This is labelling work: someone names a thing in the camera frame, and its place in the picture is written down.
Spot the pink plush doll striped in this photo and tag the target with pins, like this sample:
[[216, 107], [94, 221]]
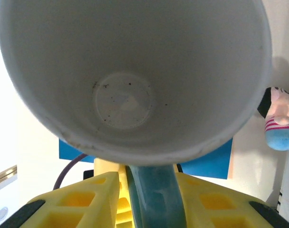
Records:
[[279, 133]]

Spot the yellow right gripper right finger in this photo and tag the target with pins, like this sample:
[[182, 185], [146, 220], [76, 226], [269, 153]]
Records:
[[220, 206]]

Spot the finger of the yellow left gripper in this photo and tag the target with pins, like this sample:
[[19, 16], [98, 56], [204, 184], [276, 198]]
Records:
[[104, 166]]

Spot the round white ceiling light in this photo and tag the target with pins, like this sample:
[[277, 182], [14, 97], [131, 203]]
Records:
[[2, 214]]

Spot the grey-blue mug white inside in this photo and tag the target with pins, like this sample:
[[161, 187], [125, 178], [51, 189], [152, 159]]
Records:
[[139, 71]]

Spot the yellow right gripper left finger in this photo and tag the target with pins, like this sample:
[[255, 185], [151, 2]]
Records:
[[70, 206]]

